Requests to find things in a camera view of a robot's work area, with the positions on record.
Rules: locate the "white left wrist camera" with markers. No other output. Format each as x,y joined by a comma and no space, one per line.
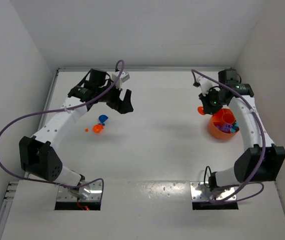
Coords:
123,78

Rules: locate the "orange round lego piece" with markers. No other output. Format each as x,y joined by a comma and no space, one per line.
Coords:
201,111

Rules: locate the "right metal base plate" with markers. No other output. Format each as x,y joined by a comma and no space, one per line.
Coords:
202,194

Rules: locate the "metal base plate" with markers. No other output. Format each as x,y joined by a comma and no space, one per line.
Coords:
202,194
87,194

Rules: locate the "purple round lego piece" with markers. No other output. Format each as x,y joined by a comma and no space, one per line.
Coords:
225,128

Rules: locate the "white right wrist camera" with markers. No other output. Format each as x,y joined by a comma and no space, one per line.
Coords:
204,84

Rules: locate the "teal lego brick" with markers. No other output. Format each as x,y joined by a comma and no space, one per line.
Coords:
234,129

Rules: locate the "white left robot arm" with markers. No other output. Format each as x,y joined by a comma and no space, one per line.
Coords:
38,153

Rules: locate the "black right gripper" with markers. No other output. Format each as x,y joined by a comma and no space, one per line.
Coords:
208,105

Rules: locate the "orange divided round container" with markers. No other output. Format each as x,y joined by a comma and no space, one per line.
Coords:
223,116

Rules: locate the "blue arch lego piece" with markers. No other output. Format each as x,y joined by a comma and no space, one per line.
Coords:
102,119

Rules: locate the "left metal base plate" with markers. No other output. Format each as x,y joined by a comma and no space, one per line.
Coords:
87,194

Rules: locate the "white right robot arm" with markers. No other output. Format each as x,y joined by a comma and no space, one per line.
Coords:
262,159

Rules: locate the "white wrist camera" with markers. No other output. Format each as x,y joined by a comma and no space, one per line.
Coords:
123,78
204,84

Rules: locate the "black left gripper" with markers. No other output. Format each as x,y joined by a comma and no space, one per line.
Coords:
116,99

